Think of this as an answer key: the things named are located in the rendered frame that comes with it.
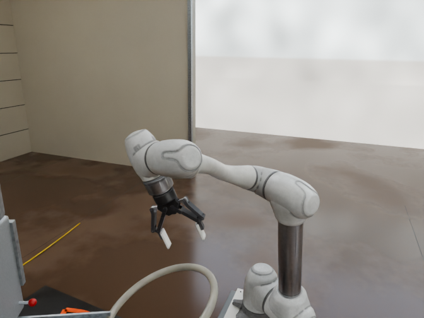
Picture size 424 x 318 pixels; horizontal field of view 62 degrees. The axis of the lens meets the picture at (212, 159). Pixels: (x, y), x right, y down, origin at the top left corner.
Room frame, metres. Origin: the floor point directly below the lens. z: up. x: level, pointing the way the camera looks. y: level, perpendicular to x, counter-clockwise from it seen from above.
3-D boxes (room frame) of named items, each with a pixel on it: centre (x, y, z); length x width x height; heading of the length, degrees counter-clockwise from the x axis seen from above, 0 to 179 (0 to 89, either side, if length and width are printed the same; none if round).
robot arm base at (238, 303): (1.51, -0.23, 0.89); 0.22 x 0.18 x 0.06; 70
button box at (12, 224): (1.21, 0.79, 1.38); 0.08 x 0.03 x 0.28; 94
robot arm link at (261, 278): (1.49, -0.26, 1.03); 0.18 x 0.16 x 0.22; 36
